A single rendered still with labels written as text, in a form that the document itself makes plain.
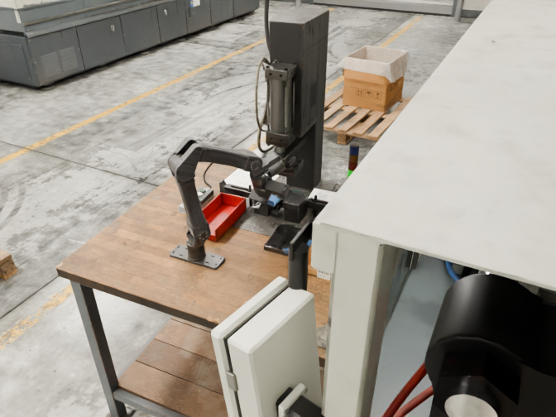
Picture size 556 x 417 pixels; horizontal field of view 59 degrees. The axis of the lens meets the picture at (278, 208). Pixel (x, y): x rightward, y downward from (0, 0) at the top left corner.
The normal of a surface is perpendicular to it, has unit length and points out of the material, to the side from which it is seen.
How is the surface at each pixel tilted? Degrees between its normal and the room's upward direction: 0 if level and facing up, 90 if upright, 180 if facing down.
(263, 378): 83
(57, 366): 0
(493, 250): 0
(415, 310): 0
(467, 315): 22
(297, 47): 90
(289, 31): 90
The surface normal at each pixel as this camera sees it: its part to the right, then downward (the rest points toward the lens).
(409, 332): 0.00, -0.84
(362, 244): -0.46, 0.48
